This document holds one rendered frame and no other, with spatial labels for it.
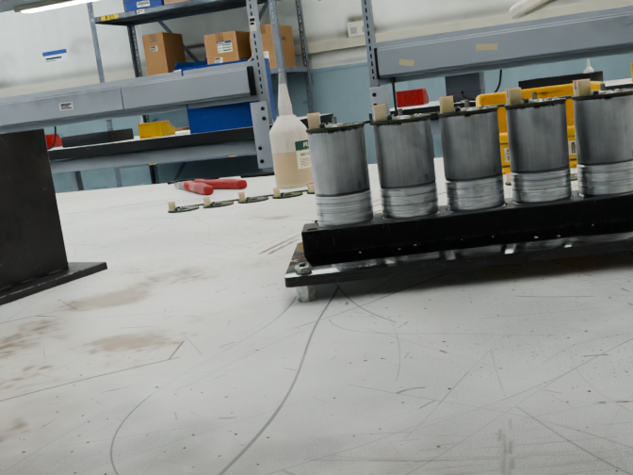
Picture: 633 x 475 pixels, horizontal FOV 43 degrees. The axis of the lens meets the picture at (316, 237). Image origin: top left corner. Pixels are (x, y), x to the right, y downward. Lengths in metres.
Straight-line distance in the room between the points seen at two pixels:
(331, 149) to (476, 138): 0.06
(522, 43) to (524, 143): 2.30
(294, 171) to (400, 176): 0.37
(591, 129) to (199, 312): 0.17
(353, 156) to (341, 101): 4.64
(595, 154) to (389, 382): 0.17
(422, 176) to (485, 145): 0.03
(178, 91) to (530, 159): 2.68
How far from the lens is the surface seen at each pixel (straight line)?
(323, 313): 0.28
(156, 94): 3.03
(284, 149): 0.70
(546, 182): 0.34
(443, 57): 2.67
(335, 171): 0.33
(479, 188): 0.34
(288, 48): 4.86
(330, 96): 4.99
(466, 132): 0.33
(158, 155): 3.13
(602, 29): 2.63
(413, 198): 0.33
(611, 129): 0.35
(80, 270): 0.42
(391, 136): 0.33
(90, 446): 0.21
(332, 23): 5.00
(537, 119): 0.34
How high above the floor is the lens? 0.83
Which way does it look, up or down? 10 degrees down
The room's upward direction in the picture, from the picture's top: 7 degrees counter-clockwise
